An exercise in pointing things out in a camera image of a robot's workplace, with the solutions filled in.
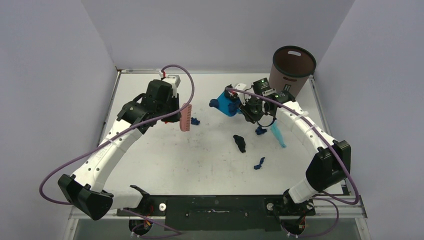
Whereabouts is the blue dustpan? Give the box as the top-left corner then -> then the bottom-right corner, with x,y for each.
209,90 -> 242,117

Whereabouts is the pink hand brush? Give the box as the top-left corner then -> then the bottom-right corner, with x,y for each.
179,104 -> 192,132

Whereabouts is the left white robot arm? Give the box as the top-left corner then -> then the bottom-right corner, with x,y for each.
58,75 -> 181,221

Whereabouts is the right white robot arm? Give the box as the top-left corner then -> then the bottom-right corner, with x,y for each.
225,78 -> 352,215

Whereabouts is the dark blue scrap right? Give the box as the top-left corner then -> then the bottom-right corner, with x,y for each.
255,126 -> 268,136

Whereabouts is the teal paper scrap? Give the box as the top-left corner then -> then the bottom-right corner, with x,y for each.
270,121 -> 287,148

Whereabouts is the black paper scrap centre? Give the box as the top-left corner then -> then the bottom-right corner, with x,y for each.
232,134 -> 246,153

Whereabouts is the small dark blue scrap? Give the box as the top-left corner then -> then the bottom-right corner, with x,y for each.
190,117 -> 200,126

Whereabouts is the brown waste bin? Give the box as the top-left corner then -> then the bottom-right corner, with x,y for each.
268,45 -> 317,97

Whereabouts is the dark blue scrap near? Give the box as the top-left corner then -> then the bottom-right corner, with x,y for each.
253,157 -> 266,170

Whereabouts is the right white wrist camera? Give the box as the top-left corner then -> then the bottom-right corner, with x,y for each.
234,83 -> 252,105

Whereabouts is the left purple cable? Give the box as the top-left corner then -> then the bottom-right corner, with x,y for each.
39,64 -> 196,240

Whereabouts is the purple cable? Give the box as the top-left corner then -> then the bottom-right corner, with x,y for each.
225,86 -> 361,239
39,64 -> 196,240

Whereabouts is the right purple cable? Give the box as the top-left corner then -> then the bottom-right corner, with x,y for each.
225,86 -> 361,239

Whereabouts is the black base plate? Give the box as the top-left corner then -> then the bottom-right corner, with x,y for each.
132,194 -> 316,232

